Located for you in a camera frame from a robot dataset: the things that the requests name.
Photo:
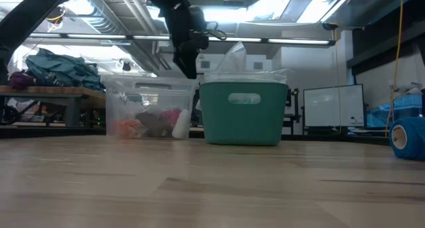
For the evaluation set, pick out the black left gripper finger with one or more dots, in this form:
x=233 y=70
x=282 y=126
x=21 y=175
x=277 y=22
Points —
x=194 y=60
x=182 y=60

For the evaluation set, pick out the clear plastic zip bag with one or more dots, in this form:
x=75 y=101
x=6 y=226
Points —
x=234 y=60

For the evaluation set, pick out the blue bandage roll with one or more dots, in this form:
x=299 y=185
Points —
x=415 y=141

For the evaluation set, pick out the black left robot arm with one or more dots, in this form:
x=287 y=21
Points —
x=30 y=18

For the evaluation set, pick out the white cylinder roll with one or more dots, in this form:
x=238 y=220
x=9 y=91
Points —
x=181 y=126

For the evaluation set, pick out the pink red item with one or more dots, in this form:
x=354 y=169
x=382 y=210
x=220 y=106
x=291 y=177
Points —
x=171 y=116

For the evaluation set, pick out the clear plastic storage box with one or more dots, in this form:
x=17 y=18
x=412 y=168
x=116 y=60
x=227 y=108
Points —
x=133 y=95

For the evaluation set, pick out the dark brown item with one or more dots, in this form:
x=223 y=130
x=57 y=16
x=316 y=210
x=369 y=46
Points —
x=152 y=123

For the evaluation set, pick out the clear bag with items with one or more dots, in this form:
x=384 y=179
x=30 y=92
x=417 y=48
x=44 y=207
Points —
x=265 y=77

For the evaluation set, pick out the teal plastic bin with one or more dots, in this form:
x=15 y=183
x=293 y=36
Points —
x=232 y=125

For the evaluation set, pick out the orange item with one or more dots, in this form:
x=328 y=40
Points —
x=131 y=128

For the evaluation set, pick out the black metal stand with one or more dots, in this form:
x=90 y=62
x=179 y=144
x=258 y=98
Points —
x=295 y=103

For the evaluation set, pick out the teal cloth pile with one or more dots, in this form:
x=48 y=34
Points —
x=56 y=70

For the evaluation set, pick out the metal leg workbench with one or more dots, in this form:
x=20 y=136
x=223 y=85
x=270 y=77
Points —
x=50 y=91

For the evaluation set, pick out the white screen monitor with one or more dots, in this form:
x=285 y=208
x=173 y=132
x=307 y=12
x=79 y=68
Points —
x=332 y=105

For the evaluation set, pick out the purple bag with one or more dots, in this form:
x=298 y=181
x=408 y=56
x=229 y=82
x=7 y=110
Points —
x=20 y=80

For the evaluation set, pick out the blue plastic crate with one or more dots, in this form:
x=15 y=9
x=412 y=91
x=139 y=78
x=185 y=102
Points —
x=378 y=115

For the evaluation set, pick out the grey wall vent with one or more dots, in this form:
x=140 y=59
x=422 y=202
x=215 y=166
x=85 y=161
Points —
x=205 y=65
x=258 y=66

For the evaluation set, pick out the small black hanging camera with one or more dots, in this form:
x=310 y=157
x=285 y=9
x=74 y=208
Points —
x=126 y=67

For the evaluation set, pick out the black aluminium table frame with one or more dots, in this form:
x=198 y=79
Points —
x=50 y=132

